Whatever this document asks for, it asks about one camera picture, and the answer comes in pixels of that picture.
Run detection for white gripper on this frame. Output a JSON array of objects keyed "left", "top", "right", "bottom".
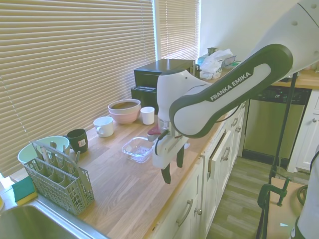
[{"left": 152, "top": 129, "right": 191, "bottom": 185}]

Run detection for clear plastic food container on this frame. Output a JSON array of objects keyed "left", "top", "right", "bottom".
[{"left": 121, "top": 136, "right": 155, "bottom": 164}]

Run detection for white lower kitchen cabinets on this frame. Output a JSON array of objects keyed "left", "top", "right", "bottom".
[{"left": 149, "top": 99, "right": 250, "bottom": 239}]

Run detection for pink bowl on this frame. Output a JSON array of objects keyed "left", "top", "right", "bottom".
[{"left": 109, "top": 107, "right": 142, "bottom": 125}]

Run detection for black toaster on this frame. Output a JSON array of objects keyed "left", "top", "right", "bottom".
[{"left": 131, "top": 86, "right": 159, "bottom": 115}]

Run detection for beige bowl brown inside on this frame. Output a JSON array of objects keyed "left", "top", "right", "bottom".
[{"left": 108, "top": 99, "right": 142, "bottom": 116}]

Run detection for white mug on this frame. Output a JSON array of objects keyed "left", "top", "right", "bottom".
[{"left": 93, "top": 116, "right": 115, "bottom": 138}]

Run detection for dark green clamp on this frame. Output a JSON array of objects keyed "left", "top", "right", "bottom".
[{"left": 257, "top": 176, "right": 292, "bottom": 239}]

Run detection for black mug with sticker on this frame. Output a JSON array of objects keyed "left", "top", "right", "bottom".
[{"left": 64, "top": 128, "right": 89, "bottom": 154}]

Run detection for black microwave oven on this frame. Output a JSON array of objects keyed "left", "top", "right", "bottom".
[{"left": 134, "top": 59, "right": 197, "bottom": 88}]

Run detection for stainless steel dishwasher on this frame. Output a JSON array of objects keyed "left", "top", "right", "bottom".
[{"left": 242, "top": 86, "right": 313, "bottom": 160}]

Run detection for white plastic bag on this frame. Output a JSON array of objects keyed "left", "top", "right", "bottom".
[{"left": 199, "top": 48, "right": 235, "bottom": 81}]

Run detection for grey plastic cutlery basket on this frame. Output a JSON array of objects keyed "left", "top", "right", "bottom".
[{"left": 23, "top": 141, "right": 96, "bottom": 216}]

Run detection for brown robot mounting board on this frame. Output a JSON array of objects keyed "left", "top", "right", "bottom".
[{"left": 263, "top": 176, "right": 310, "bottom": 239}]

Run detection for wide beige window blinds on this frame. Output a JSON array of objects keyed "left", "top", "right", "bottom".
[{"left": 0, "top": 0, "right": 157, "bottom": 180}]

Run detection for narrow beige window blinds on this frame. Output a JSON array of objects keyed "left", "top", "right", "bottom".
[{"left": 158, "top": 0, "right": 201, "bottom": 62}]

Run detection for mint green bowl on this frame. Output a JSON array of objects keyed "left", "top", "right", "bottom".
[{"left": 17, "top": 135, "right": 71, "bottom": 167}]

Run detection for green and yellow sponge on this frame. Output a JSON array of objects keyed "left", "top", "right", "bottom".
[{"left": 11, "top": 177, "right": 39, "bottom": 207}]

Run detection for stainless steel sink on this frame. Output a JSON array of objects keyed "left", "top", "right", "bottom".
[{"left": 0, "top": 198, "right": 111, "bottom": 239}]

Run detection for grey wrist camera red mount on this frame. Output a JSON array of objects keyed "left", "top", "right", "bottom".
[{"left": 147, "top": 126, "right": 164, "bottom": 143}]

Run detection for white handleless cup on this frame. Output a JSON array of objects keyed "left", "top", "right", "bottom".
[{"left": 140, "top": 106, "right": 156, "bottom": 125}]

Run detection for black camera cable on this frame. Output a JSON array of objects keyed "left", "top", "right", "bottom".
[{"left": 213, "top": 101, "right": 247, "bottom": 124}]

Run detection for black camera stand pole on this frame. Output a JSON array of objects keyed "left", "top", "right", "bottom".
[{"left": 268, "top": 71, "right": 300, "bottom": 185}]

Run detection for white-handled utensil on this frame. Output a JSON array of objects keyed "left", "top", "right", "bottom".
[{"left": 39, "top": 146, "right": 50, "bottom": 163}]

